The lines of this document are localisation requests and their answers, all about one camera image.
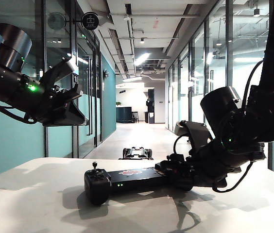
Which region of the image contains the black right camera cable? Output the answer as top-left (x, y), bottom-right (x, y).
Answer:
top-left (173, 134), bottom-right (189, 156)

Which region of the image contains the black quadruped robot dog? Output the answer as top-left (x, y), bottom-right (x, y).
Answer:
top-left (119, 147), bottom-right (154, 161)

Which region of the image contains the short ceiling light strip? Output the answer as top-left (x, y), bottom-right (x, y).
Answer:
top-left (122, 76), bottom-right (143, 83)

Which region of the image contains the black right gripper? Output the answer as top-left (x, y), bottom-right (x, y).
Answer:
top-left (154, 140), bottom-right (228, 188)

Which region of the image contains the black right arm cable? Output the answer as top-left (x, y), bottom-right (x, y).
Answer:
top-left (242, 60), bottom-right (264, 113)

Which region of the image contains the black remote control with joysticks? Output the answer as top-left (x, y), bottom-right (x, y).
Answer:
top-left (84, 162), bottom-right (194, 206)

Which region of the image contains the long vertical door handle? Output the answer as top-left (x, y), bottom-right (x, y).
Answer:
top-left (86, 57), bottom-right (94, 136)

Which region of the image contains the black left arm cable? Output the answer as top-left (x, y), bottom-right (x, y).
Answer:
top-left (0, 97), bottom-right (38, 125)

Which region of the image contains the dark green bar counter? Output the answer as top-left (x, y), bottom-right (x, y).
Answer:
top-left (116, 106), bottom-right (133, 124)

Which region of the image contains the black right wrist loop cable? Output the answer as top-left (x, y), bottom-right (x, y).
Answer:
top-left (211, 162), bottom-right (255, 194)

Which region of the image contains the tall black cabinet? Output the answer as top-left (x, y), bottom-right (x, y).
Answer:
top-left (144, 88), bottom-right (156, 125)

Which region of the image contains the round black hanging door sign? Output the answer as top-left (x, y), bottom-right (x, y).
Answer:
top-left (81, 12), bottom-right (100, 31)

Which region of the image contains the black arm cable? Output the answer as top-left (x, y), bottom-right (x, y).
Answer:
top-left (242, 60), bottom-right (264, 113)
top-left (0, 97), bottom-right (38, 125)

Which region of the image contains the long ceiling light strip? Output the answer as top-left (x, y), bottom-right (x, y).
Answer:
top-left (134, 52), bottom-right (151, 67)

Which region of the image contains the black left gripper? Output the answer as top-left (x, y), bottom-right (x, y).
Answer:
top-left (36, 82), bottom-right (89, 127)

